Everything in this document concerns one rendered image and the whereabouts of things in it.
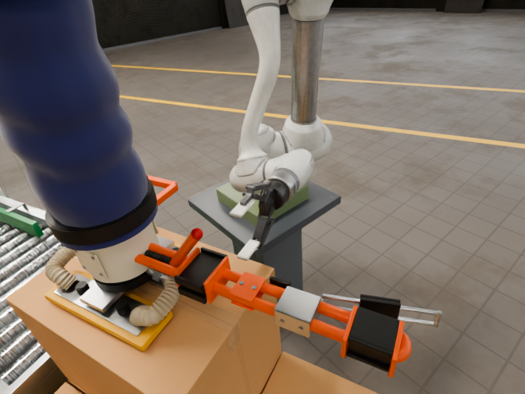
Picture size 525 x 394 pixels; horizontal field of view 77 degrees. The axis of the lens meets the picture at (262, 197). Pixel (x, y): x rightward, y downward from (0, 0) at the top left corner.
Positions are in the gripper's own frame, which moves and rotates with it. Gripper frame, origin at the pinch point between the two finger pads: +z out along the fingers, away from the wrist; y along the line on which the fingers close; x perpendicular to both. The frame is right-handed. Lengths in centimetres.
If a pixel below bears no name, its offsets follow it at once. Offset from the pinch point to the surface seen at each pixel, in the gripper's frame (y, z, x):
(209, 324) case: 13.4, 16.6, 0.4
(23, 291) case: 14, 29, 53
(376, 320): -2.9, 12.7, -34.3
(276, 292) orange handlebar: -1.1, 12.9, -15.7
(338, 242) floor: 109, -122, 8
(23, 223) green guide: 46, -8, 142
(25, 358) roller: 53, 35, 75
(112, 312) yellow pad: 10.1, 25.2, 21.3
